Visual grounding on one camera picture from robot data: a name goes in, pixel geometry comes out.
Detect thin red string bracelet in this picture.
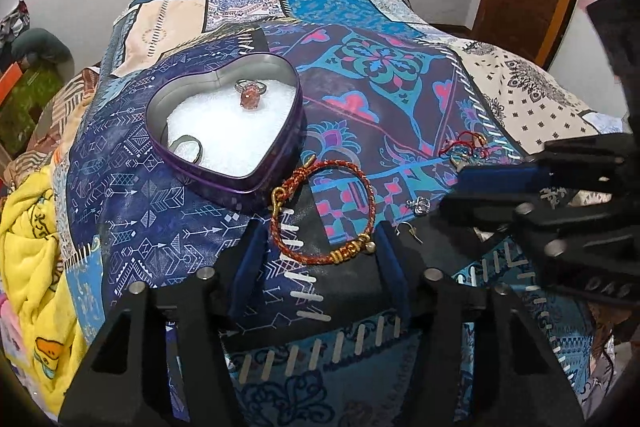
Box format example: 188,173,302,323
439,131,488,165

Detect brown striped cloth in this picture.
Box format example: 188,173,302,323
10,67,101,178

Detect green patterned bag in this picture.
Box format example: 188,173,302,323
0,66,66,148

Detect grey-green cushion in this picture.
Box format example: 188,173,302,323
11,29,76,68

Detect red braided bracelet gold beads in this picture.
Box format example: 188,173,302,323
269,157,378,267

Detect purple heart-shaped tin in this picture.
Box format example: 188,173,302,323
146,53,307,195

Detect plain silver ring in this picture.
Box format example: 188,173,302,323
170,134,203,164

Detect pink stone ring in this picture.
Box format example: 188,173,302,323
234,78,258,112

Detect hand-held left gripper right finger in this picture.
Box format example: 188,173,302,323
372,222,587,427

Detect yellow fleece blanket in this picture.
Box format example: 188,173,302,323
0,161,95,414

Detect blue patchwork blanket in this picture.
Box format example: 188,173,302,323
50,0,626,427

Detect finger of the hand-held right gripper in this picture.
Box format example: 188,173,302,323
439,189,640,305
456,133,637,196

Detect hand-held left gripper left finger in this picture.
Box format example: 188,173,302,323
57,222,268,427

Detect white foam padding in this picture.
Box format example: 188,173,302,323
162,79,293,175

